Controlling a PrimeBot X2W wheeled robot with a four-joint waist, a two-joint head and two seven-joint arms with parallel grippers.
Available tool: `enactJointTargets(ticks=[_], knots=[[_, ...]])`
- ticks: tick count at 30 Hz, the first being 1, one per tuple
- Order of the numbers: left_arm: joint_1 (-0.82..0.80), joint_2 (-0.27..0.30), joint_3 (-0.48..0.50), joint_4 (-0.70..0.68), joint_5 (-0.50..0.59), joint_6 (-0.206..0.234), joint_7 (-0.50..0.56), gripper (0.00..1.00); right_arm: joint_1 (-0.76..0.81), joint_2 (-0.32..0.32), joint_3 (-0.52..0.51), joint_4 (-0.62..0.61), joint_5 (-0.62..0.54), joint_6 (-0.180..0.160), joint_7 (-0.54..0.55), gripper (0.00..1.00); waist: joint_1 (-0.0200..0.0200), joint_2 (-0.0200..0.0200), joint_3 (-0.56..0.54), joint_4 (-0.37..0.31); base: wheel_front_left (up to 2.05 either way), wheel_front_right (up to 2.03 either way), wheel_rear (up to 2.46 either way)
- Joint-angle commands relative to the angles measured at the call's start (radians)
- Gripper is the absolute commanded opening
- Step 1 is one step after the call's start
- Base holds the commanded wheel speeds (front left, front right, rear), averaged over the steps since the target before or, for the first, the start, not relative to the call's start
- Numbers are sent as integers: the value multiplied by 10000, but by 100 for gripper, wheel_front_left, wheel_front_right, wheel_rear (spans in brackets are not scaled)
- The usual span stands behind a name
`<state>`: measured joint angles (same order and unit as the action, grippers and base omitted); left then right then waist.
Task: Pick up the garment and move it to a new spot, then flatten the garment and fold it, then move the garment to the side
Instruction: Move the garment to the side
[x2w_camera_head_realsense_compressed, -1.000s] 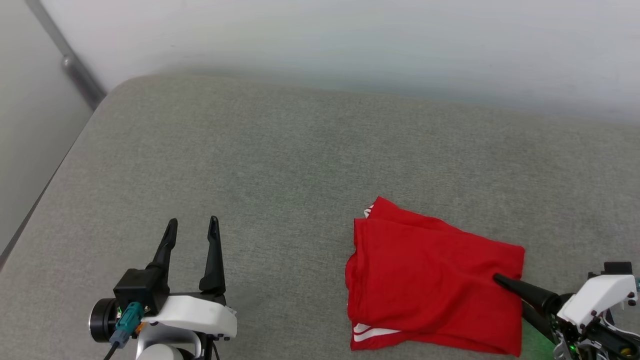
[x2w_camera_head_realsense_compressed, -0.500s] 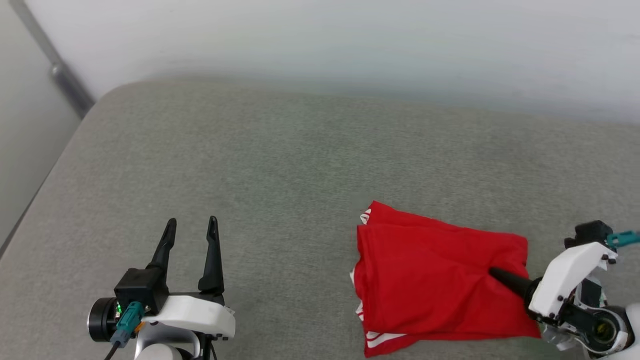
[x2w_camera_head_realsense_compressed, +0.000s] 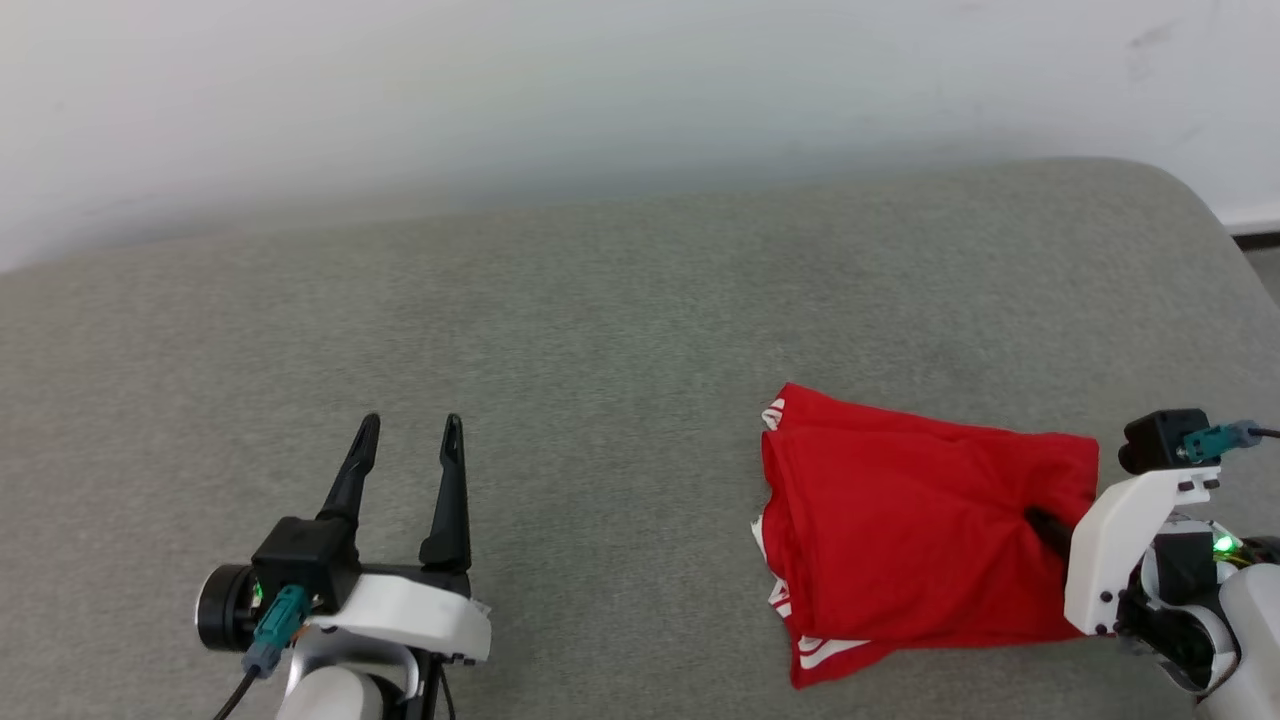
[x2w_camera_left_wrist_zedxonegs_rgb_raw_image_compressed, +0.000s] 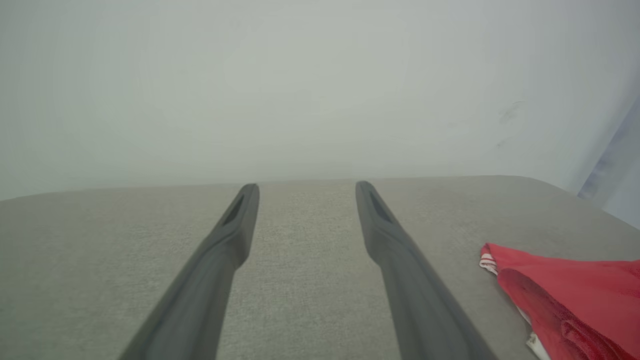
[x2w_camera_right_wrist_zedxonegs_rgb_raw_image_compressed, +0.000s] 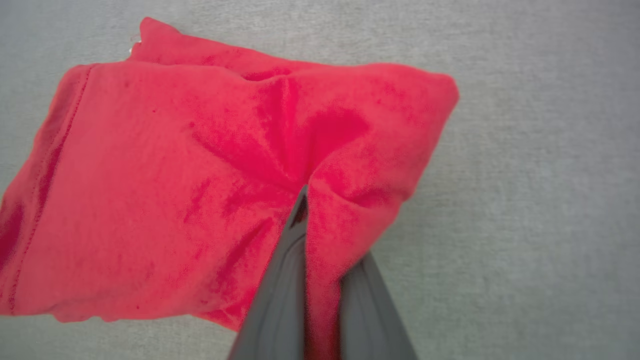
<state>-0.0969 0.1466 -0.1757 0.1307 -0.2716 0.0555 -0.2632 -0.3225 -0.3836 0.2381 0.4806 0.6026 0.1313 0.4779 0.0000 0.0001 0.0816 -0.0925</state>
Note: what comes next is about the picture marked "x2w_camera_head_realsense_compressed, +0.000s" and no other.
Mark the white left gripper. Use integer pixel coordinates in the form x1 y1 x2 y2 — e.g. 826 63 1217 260
197 413 493 664

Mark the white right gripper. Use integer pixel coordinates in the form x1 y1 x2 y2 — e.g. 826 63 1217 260
1022 465 1251 691

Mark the red and white garment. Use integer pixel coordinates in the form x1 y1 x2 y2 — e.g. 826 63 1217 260
750 383 1101 691

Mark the grey fabric sofa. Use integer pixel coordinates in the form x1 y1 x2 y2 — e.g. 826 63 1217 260
0 157 1280 720

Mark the black cable with teal plug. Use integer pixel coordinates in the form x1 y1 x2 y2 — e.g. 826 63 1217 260
210 585 311 720
1183 420 1280 463

